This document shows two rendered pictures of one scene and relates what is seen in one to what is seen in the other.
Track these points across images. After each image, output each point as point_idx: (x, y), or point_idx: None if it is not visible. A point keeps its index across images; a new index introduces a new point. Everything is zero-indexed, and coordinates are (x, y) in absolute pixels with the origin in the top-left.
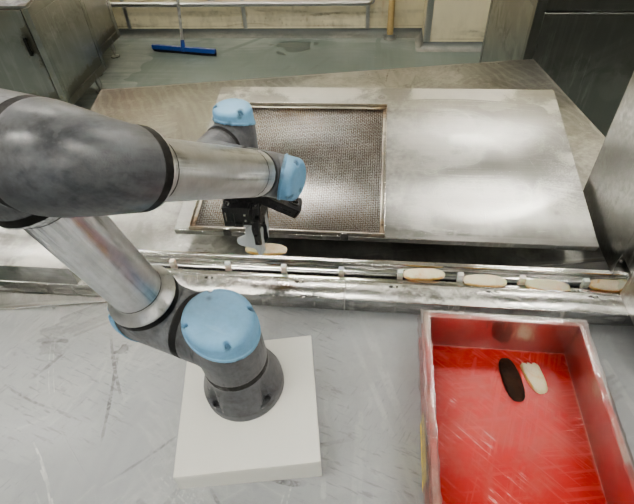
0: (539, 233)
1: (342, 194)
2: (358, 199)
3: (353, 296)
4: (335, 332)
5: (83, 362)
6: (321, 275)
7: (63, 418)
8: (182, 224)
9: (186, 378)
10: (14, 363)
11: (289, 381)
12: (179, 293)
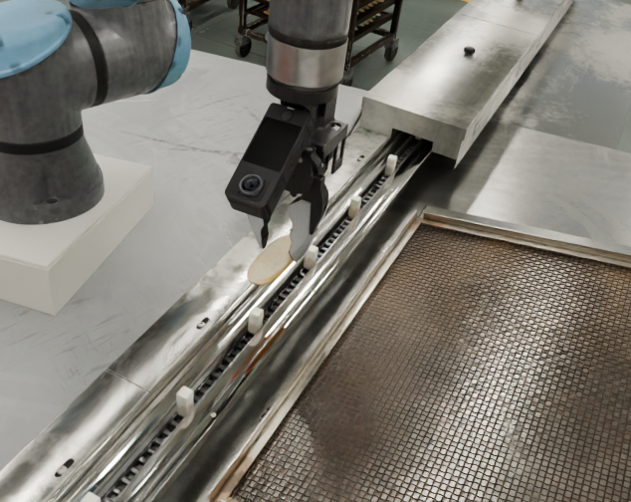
0: None
1: (411, 461)
2: (377, 494)
3: (100, 385)
4: (73, 362)
5: (238, 134)
6: (212, 381)
7: (170, 116)
8: (433, 213)
9: (107, 157)
10: (275, 100)
11: None
12: (94, 10)
